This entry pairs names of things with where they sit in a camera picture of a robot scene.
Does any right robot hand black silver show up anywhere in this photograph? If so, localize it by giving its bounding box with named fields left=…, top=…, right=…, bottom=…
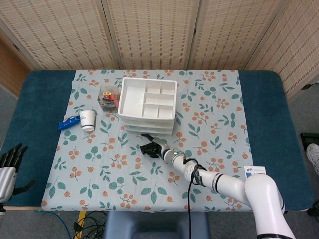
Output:
left=140, top=133, right=170, bottom=159

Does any left robot hand black silver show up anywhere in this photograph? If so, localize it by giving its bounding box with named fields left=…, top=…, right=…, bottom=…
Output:
left=0, top=143, right=35, bottom=204

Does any floral leaf berry tablecloth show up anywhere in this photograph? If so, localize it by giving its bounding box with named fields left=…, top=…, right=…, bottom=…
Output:
left=41, top=69, right=255, bottom=212

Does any teal table cover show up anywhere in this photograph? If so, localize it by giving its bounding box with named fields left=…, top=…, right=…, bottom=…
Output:
left=0, top=69, right=315, bottom=212

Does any clear plastic box with toys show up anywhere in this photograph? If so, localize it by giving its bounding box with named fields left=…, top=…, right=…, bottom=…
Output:
left=97, top=85, right=123, bottom=112

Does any white paper cup blue stripe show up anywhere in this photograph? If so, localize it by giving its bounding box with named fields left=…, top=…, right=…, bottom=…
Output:
left=79, top=110, right=97, bottom=132

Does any blue snack packet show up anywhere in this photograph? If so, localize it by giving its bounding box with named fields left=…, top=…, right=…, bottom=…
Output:
left=57, top=116, right=81, bottom=131

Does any picture postcard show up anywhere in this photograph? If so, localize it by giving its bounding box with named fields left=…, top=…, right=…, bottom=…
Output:
left=244, top=165, right=267, bottom=180

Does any brown wooden door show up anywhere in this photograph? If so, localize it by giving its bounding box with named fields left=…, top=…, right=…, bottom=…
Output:
left=0, top=41, right=30, bottom=99

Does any woven rattan folding screen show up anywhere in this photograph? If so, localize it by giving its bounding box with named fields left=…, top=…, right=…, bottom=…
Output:
left=0, top=0, right=319, bottom=103

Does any black stand foot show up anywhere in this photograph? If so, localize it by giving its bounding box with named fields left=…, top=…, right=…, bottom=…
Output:
left=300, top=132, right=319, bottom=150

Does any white sneaker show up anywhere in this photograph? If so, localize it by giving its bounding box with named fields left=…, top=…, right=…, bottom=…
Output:
left=306, top=143, right=319, bottom=175

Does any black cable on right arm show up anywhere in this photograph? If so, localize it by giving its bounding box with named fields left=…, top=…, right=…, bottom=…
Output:
left=183, top=156, right=208, bottom=212

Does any white drawer organizer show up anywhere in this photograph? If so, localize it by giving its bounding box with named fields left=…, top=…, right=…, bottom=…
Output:
left=118, top=77, right=178, bottom=138

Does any blue floor cable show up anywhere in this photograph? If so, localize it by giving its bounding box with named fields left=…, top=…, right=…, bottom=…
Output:
left=33, top=210, right=70, bottom=239

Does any black floor cables bundle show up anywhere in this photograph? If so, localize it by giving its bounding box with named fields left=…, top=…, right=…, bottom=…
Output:
left=74, top=211, right=108, bottom=239

